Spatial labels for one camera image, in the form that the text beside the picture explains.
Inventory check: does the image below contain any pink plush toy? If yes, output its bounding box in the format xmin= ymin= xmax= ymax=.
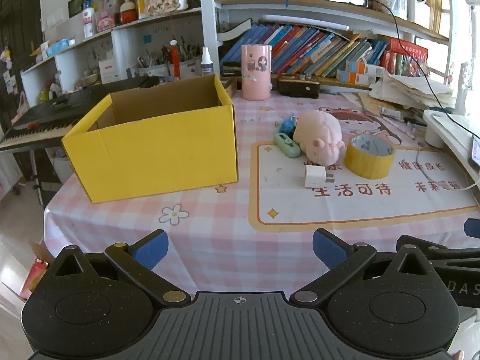
xmin=292 ymin=109 xmax=346 ymax=163

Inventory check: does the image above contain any yellow cardboard box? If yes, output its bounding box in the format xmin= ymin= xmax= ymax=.
xmin=61 ymin=74 xmax=239 ymax=204

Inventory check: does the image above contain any white cable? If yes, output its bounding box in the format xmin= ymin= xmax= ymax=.
xmin=416 ymin=146 xmax=480 ymax=192

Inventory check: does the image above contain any white orange carton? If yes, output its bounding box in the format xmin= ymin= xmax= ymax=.
xmin=336 ymin=70 xmax=376 ymax=86
xmin=345 ymin=61 xmax=386 ymax=77

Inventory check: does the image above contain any red round doll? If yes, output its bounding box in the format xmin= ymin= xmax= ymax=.
xmin=119 ymin=0 xmax=138 ymax=24

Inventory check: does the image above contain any pink case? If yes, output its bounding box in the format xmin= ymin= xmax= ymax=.
xmin=95 ymin=9 xmax=115 ymax=32

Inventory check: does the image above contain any red carton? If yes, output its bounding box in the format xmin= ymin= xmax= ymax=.
xmin=388 ymin=37 xmax=429 ymax=61

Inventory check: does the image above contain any white bottle red label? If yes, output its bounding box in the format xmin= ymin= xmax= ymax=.
xmin=82 ymin=0 xmax=95 ymax=39

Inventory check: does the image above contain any white spray bottle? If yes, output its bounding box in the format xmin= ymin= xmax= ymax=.
xmin=200 ymin=46 xmax=214 ymax=77

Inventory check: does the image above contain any row of leaning books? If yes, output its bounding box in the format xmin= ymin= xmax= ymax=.
xmin=219 ymin=23 xmax=389 ymax=79

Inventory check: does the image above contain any white bookshelf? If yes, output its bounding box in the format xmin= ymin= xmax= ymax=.
xmin=20 ymin=0 xmax=451 ymax=106

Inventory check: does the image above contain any black cable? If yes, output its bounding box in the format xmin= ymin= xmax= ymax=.
xmin=369 ymin=0 xmax=480 ymax=137

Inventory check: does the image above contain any blue plastic packet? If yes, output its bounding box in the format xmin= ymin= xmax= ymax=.
xmin=279 ymin=115 xmax=299 ymax=136

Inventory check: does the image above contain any small wooden box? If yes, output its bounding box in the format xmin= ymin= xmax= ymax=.
xmin=219 ymin=77 xmax=238 ymax=100

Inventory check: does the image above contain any blue tissue pack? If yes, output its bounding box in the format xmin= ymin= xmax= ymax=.
xmin=47 ymin=38 xmax=76 ymax=55

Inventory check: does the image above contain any green remote device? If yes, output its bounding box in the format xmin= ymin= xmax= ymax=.
xmin=273 ymin=132 xmax=302 ymax=158

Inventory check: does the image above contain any dark door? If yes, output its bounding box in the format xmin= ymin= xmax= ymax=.
xmin=0 ymin=0 xmax=42 ymax=94

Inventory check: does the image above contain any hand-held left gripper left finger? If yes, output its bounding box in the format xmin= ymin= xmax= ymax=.
xmin=50 ymin=229 xmax=190 ymax=306

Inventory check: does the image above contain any white box red label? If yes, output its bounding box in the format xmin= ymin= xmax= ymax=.
xmin=98 ymin=58 xmax=119 ymax=83

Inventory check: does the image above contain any black keyboard stand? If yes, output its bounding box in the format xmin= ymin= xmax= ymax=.
xmin=30 ymin=148 xmax=46 ymax=207

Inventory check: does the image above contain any red tassel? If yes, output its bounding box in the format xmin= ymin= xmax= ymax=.
xmin=169 ymin=39 xmax=181 ymax=79

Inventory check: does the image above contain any white charger plug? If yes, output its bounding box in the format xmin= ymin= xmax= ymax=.
xmin=303 ymin=164 xmax=326 ymax=190

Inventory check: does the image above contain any black case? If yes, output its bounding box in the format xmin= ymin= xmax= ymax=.
xmin=277 ymin=76 xmax=320 ymax=99

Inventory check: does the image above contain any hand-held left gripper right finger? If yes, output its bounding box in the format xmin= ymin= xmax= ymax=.
xmin=292 ymin=228 xmax=438 ymax=306

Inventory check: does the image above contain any black picture frame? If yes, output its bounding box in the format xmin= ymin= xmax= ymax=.
xmin=67 ymin=0 xmax=92 ymax=19

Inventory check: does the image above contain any white pen holder with brushes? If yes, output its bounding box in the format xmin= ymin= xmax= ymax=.
xmin=137 ymin=43 xmax=203 ymax=79

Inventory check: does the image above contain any black electronic keyboard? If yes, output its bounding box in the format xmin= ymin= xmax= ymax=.
xmin=0 ymin=76 xmax=160 ymax=153

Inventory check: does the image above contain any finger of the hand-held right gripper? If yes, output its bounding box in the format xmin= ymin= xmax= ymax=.
xmin=397 ymin=234 xmax=480 ymax=262
xmin=464 ymin=217 xmax=480 ymax=239

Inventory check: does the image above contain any stack of papers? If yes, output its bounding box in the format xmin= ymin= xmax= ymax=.
xmin=339 ymin=71 xmax=466 ymax=121

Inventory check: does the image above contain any pink cylinder tin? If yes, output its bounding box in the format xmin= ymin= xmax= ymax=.
xmin=241 ymin=44 xmax=272 ymax=101

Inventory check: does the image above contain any yellow tape roll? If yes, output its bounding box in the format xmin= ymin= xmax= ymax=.
xmin=344 ymin=134 xmax=396 ymax=180

